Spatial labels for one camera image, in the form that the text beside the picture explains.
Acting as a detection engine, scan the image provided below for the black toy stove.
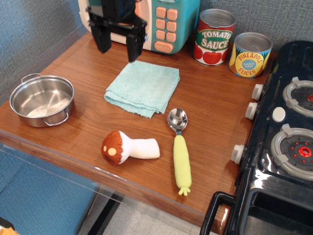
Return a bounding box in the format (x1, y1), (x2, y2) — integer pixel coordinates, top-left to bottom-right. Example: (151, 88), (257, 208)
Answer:
(201, 41), (313, 235)

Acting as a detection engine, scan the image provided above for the teal toy microwave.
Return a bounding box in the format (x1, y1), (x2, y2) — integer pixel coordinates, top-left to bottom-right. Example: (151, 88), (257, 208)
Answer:
(78, 0), (200, 54)

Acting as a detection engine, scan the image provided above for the white stove knob bottom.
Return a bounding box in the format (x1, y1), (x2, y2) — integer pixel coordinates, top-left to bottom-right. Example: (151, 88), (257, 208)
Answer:
(231, 145), (245, 165)

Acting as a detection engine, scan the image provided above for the white stove knob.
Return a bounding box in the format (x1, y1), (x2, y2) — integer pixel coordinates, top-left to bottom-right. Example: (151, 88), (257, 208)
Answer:
(245, 102), (258, 120)
(231, 145), (245, 165)
(251, 84), (264, 101)

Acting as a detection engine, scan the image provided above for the light blue cloth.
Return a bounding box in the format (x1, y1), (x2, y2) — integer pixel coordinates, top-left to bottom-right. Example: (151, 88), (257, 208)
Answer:
(104, 61), (180, 118)

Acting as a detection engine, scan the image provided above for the stainless steel pot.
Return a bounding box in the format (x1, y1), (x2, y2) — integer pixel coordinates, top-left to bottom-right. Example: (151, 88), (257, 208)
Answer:
(9, 73), (75, 127)

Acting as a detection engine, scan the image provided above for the plush brown mushroom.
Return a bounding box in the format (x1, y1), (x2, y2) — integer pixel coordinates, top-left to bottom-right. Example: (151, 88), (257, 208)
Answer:
(101, 131), (160, 165)

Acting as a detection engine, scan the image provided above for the pineapple slices can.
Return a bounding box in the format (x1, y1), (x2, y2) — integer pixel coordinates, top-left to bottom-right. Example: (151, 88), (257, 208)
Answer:
(229, 32), (273, 78)

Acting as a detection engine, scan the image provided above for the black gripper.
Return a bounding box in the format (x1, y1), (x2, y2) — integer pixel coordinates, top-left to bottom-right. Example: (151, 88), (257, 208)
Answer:
(86, 0), (147, 62)

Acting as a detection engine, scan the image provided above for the white stove knob middle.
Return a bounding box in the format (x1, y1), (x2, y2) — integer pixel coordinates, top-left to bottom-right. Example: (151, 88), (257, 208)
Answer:
(245, 102), (258, 120)

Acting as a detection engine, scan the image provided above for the tomato sauce can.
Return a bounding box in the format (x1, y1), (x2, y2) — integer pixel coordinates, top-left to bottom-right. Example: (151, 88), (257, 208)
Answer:
(194, 8), (236, 66)

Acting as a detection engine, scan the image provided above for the white stove knob top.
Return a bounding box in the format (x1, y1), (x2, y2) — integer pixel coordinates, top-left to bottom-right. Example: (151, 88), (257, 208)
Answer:
(251, 84), (264, 101)

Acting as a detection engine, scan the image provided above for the spoon with yellow handle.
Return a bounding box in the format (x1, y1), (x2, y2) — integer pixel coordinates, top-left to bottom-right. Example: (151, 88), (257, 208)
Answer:
(167, 108), (192, 196)

